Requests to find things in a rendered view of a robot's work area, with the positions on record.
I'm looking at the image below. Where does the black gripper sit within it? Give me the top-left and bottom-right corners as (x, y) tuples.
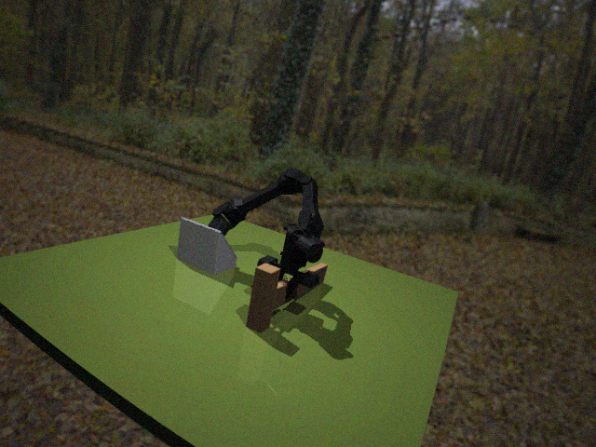
(257, 247), (320, 298)

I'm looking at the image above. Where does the dark brown wooden post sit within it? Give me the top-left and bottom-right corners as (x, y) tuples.
(246, 264), (280, 333)

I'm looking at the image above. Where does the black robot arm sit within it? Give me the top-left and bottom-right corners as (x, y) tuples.
(208, 168), (325, 268)

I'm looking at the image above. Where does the light brown wooden board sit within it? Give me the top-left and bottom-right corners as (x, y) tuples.
(273, 263), (328, 310)

